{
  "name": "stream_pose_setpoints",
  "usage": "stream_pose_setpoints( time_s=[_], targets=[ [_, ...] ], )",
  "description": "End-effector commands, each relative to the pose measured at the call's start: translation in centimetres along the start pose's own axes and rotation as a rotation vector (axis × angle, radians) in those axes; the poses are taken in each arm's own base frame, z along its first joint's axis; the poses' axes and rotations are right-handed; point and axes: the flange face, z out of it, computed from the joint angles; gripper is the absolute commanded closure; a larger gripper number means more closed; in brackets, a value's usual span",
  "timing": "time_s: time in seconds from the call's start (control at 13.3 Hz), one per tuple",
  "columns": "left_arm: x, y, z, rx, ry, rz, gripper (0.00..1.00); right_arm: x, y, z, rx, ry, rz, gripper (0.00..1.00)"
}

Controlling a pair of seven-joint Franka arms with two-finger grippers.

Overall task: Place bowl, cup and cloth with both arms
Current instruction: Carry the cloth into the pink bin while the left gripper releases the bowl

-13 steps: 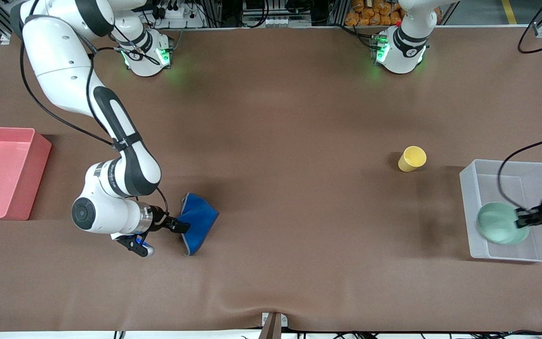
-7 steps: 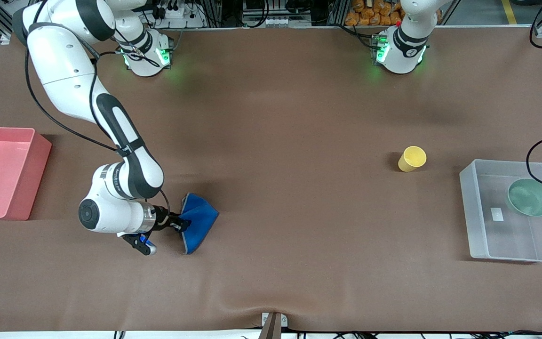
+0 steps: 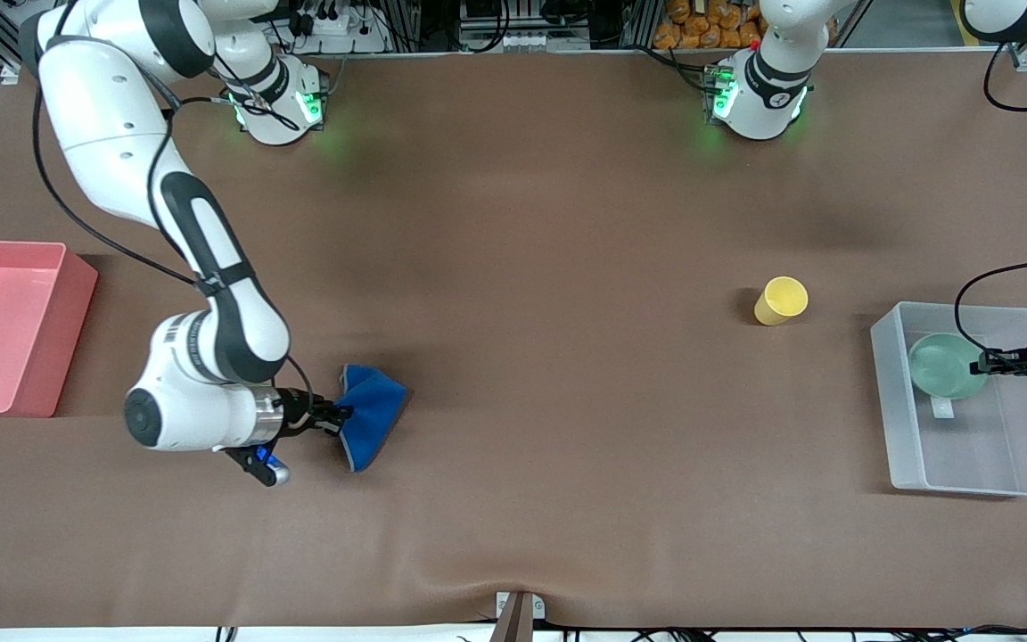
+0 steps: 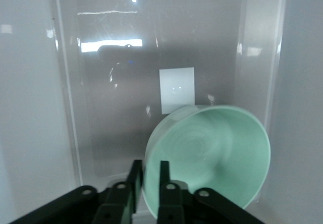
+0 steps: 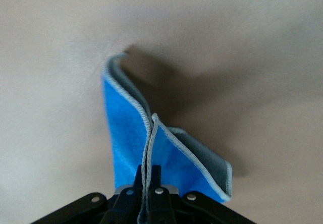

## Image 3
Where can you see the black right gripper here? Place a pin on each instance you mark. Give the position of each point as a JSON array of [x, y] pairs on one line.
[[302, 415]]

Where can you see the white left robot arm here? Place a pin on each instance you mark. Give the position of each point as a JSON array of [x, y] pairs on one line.
[[768, 94]]

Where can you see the yellow cup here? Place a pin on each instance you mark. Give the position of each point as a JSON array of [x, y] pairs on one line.
[[782, 300]]

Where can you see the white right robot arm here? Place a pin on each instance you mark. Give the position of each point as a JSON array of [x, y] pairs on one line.
[[210, 357]]

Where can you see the light green bowl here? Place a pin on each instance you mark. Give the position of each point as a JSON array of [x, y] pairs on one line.
[[941, 366]]

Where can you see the metal table clamp bracket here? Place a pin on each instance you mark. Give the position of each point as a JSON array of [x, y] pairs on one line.
[[518, 615]]

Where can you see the orange packets pile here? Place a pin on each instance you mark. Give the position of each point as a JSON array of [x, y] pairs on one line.
[[710, 22]]

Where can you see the white power strip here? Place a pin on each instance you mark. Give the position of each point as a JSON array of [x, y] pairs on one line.
[[340, 31]]

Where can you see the pink plastic bin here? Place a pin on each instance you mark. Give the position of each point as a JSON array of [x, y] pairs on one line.
[[5, 339]]

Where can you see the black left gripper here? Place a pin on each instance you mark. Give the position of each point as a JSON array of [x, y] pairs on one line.
[[1019, 361]]

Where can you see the white label sticker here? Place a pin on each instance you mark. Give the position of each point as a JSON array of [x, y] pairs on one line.
[[942, 409]]

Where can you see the translucent plastic bin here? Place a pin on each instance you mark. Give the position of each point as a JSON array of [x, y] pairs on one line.
[[977, 446]]

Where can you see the long white socket strip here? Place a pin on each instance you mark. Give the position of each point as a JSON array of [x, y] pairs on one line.
[[522, 40]]

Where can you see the blue cloth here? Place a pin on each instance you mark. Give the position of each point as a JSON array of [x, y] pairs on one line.
[[375, 419]]

